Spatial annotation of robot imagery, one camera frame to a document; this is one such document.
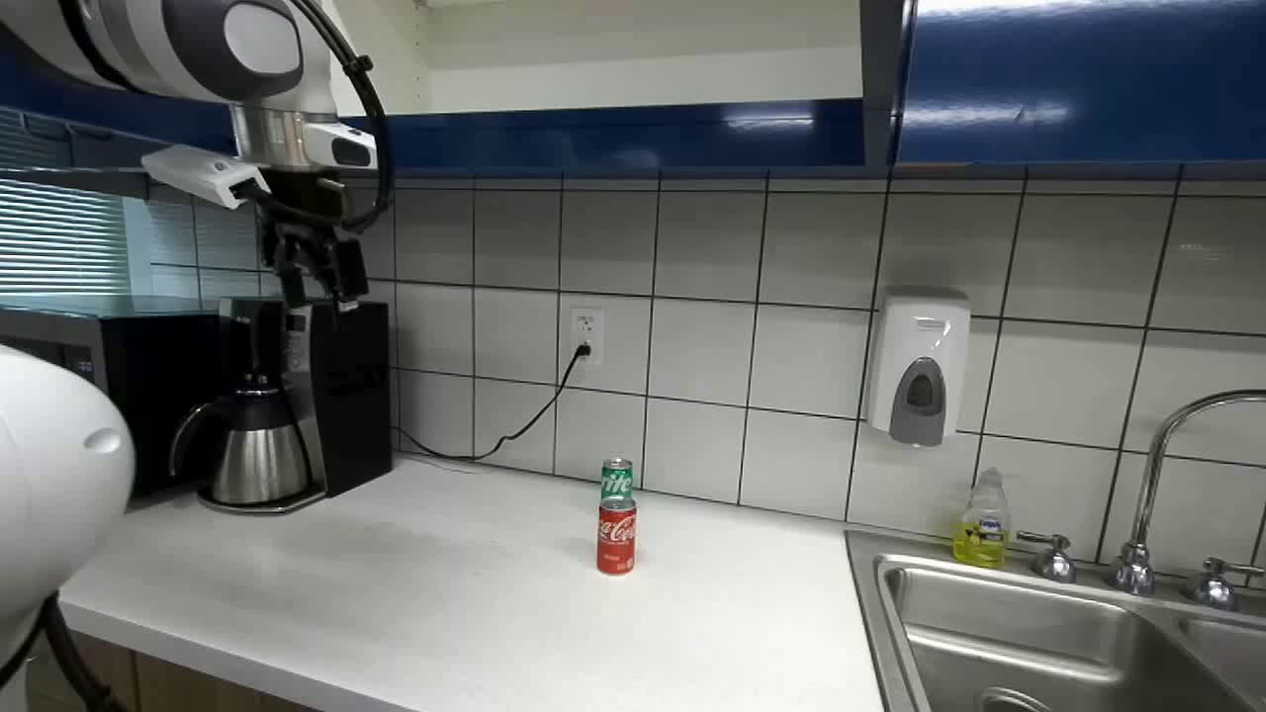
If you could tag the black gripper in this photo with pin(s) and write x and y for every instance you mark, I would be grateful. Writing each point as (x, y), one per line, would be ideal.
(310, 211)

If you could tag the red soda can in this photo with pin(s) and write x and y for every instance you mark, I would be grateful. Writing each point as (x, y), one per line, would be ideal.
(614, 539)

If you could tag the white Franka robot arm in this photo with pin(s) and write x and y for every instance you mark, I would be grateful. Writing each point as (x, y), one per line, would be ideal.
(132, 39)

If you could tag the blue cabinet door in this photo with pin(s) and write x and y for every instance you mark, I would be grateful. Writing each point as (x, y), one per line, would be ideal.
(1083, 80)
(80, 121)

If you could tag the wooden base cabinet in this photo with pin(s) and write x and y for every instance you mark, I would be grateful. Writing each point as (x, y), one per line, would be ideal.
(171, 687)

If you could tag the black coffee maker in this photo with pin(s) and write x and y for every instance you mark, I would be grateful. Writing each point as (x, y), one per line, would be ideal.
(346, 395)

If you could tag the stainless steel coffee carafe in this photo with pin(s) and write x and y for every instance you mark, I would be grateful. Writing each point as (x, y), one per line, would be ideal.
(259, 456)

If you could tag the black microwave oven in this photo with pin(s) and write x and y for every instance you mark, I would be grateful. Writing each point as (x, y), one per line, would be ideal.
(146, 395)

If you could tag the yellow dish soap bottle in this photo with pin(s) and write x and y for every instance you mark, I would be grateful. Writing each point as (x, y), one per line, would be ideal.
(983, 528)

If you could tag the stainless steel sink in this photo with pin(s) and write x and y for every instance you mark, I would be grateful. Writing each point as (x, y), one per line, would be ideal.
(1055, 647)

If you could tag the chrome sink faucet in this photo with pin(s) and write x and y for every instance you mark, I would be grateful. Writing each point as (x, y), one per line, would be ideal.
(1152, 498)

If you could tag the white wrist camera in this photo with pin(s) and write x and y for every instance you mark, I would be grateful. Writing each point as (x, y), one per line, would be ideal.
(202, 175)

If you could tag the white wall outlet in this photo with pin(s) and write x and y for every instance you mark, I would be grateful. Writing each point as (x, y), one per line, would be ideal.
(585, 341)

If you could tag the white open wall cabinet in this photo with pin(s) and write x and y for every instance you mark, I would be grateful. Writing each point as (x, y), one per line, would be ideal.
(633, 80)

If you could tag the white wall soap dispenser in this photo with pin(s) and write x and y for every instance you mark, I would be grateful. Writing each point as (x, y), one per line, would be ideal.
(920, 369)

